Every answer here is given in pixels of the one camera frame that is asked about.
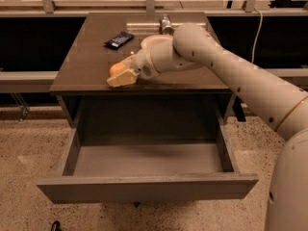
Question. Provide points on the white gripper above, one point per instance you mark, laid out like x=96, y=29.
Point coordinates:
x=142, y=64

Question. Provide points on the orange fruit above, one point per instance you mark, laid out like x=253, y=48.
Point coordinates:
x=114, y=69

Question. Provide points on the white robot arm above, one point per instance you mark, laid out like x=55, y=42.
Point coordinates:
x=280, y=104

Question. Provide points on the open grey top drawer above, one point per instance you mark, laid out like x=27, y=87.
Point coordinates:
x=164, y=157

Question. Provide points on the dark blue snack packet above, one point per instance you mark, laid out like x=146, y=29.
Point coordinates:
x=118, y=41

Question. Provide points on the white paper bowl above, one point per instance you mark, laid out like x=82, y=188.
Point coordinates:
x=155, y=39

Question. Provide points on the grey cabinet with countertop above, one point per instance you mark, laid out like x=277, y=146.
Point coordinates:
x=86, y=66

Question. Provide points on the silver metal can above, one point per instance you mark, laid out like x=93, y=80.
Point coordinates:
x=166, y=27

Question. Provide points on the black object on floor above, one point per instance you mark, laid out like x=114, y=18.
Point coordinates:
x=56, y=226

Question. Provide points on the metal railing frame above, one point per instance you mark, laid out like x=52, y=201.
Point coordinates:
x=150, y=0

